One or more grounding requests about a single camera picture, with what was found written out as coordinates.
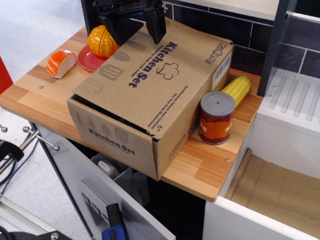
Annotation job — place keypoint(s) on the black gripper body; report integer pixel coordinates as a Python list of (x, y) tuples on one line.
[(125, 7)]

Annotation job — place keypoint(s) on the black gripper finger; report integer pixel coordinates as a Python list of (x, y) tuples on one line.
[(122, 27), (156, 23)]

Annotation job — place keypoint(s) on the brown cardboard kitchen set box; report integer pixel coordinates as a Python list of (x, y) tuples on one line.
[(142, 104)]

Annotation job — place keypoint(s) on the orange toy pumpkin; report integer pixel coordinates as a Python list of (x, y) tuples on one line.
[(101, 43)]

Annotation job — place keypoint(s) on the red toy plate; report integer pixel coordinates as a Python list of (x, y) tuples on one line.
[(89, 61)]

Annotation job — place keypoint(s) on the orange white salmon sushi toy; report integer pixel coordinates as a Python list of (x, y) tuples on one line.
[(60, 63)]

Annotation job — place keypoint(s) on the orange toy soup can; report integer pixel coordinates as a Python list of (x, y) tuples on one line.
[(216, 117)]

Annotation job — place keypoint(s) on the yellow toy corn cob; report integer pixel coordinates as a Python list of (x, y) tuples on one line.
[(238, 89)]

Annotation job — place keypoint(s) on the grey box under counter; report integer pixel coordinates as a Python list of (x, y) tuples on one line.
[(117, 172)]

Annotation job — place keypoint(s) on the white cabinet door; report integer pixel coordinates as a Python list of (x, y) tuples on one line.
[(91, 190)]

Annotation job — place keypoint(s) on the white sink unit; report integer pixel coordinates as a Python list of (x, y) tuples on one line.
[(273, 191)]

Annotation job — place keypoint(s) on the black blue tool handle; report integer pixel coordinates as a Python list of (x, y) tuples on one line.
[(117, 229)]

